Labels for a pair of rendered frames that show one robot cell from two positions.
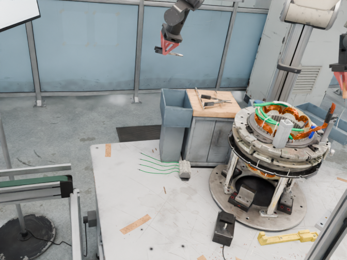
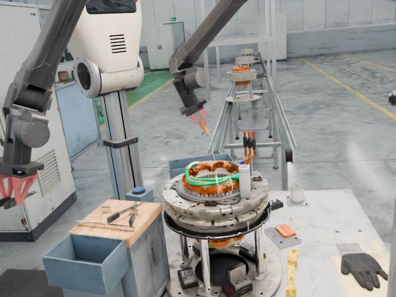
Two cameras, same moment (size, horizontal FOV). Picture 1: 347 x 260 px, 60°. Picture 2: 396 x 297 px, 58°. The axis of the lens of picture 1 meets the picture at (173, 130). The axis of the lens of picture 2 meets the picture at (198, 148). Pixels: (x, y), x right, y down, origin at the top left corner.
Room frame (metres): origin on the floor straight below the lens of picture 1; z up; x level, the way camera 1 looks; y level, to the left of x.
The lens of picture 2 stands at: (0.42, 0.49, 1.54)
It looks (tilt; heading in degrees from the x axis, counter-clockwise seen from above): 18 degrees down; 302
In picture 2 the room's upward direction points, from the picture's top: 5 degrees counter-clockwise
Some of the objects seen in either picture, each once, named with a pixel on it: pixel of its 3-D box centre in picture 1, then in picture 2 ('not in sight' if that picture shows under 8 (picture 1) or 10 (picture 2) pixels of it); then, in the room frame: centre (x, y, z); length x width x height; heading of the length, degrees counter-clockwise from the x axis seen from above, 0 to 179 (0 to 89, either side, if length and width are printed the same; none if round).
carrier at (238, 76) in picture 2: not in sight; (241, 85); (2.03, -3.15, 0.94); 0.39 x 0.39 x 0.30
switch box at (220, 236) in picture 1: (224, 227); not in sight; (0.68, -0.22, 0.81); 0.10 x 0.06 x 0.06; 169
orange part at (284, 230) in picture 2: not in sight; (285, 231); (0.78, -0.66, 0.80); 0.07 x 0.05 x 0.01; 137
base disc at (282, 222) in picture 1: (256, 190); (221, 268); (0.91, -0.37, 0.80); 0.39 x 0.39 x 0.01
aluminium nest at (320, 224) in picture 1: (333, 224); (282, 235); (0.79, -0.64, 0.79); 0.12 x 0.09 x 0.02; 137
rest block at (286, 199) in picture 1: (286, 198); (248, 248); (0.85, -0.46, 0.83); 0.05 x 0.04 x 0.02; 161
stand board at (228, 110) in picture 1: (213, 102); (118, 220); (1.11, -0.15, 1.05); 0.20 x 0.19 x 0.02; 101
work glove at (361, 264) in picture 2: not in sight; (360, 263); (0.51, -0.57, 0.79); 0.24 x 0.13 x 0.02; 112
